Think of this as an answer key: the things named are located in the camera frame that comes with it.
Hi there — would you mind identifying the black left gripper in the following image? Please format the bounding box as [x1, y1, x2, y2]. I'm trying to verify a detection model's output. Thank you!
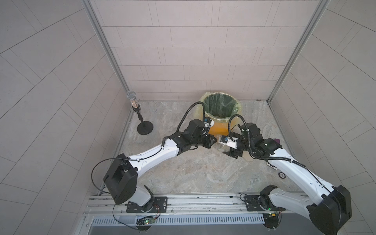
[188, 132, 218, 148]

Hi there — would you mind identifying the cream jar lid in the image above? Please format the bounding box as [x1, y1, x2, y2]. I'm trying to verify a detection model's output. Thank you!
[242, 151, 255, 162]

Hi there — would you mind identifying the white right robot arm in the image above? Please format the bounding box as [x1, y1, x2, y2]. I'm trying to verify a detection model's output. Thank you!
[221, 122, 352, 235]

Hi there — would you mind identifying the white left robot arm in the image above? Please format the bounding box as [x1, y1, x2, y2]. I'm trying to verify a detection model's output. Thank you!
[103, 101, 217, 207]

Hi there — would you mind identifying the orange trash bin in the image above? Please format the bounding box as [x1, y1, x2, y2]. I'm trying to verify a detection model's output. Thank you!
[199, 91, 243, 139]

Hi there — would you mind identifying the green plastic bin liner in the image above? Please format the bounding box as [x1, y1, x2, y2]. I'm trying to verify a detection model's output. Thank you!
[199, 91, 243, 124]

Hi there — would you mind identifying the poker chip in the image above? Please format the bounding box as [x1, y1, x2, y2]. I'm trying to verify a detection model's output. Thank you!
[278, 172, 286, 179]

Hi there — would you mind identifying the black stand with glass tube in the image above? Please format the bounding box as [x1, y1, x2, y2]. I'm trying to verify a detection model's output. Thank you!
[127, 91, 154, 135]

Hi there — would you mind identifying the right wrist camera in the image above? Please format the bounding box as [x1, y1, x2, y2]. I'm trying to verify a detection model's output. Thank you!
[219, 135, 238, 149]

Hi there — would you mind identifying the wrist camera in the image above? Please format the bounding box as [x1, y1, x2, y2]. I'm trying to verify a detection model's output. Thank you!
[219, 135, 238, 149]
[204, 117, 214, 127]

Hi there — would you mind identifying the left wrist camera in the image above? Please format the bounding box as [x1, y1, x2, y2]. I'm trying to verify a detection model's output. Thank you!
[204, 117, 214, 127]

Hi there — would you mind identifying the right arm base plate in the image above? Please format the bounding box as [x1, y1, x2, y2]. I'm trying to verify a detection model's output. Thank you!
[240, 193, 286, 212]

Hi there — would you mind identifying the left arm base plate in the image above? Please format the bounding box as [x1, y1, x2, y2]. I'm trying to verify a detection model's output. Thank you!
[126, 196, 168, 213]

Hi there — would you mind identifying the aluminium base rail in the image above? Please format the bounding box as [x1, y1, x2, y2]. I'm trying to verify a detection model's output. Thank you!
[85, 192, 328, 227]

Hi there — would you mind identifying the metal frame corner post right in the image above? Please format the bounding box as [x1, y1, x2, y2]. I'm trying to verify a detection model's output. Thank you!
[267, 0, 330, 105]

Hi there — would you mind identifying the metal frame corner post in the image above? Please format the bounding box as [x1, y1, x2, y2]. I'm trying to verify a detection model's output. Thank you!
[81, 0, 129, 92]
[267, 0, 330, 105]

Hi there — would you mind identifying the metal frame corner post left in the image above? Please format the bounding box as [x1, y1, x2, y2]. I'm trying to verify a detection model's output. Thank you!
[81, 0, 129, 92]

